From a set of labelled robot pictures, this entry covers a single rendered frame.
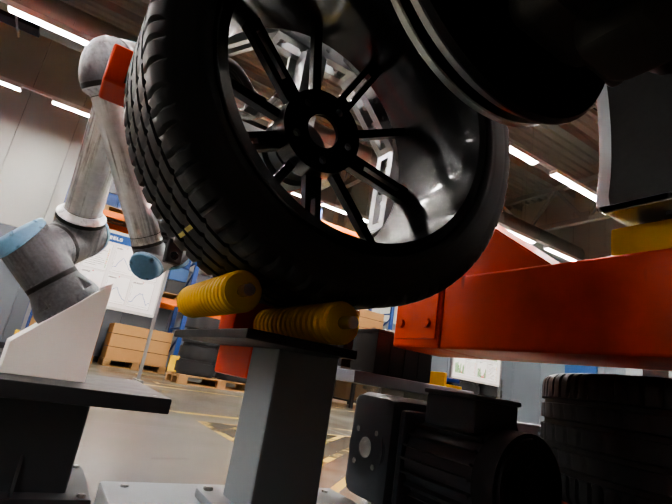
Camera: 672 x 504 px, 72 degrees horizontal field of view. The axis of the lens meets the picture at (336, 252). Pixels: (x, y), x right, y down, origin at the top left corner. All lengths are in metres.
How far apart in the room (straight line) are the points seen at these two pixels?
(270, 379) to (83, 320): 0.94
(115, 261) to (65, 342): 5.34
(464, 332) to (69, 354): 1.08
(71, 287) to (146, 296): 5.29
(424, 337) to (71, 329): 0.99
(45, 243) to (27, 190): 10.13
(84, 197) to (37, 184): 10.10
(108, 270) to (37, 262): 5.25
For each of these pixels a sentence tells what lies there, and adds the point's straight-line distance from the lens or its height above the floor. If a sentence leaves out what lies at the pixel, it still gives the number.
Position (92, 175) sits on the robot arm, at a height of 0.90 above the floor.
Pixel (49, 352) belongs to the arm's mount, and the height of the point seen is 0.37.
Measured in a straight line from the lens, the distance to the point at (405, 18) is 0.46.
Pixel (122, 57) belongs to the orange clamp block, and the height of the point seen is 0.86.
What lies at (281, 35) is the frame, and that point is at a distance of 1.06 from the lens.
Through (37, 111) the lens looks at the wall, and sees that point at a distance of 12.28.
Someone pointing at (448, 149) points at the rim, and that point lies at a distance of 0.94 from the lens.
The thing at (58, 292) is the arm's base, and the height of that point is 0.53.
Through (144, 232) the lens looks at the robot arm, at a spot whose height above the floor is 0.73.
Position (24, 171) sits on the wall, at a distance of 11.82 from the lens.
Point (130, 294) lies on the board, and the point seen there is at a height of 1.09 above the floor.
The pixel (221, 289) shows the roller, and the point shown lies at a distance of 0.62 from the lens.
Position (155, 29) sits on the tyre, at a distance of 0.64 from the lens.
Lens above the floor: 0.42
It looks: 16 degrees up
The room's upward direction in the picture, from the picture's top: 9 degrees clockwise
